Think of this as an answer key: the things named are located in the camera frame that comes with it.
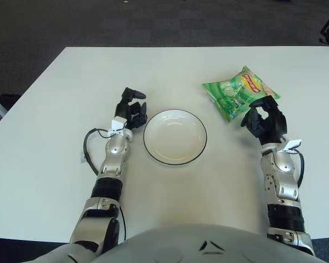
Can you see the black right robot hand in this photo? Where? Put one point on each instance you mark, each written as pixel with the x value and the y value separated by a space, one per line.
pixel 274 123

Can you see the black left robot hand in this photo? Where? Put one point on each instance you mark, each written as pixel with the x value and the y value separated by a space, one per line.
pixel 122 108

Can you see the green chips snack bag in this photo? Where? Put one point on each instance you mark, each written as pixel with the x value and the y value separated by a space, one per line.
pixel 233 91

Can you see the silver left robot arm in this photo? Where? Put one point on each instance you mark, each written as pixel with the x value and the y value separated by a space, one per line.
pixel 113 159

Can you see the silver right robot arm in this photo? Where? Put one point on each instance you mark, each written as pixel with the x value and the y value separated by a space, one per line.
pixel 283 175

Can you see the white plate with black rim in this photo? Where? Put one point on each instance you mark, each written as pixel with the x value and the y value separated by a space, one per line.
pixel 175 137

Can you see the black floor object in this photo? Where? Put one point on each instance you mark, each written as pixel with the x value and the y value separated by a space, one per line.
pixel 11 100

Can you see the grey robot torso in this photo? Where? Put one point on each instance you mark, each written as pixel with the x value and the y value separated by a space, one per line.
pixel 181 243

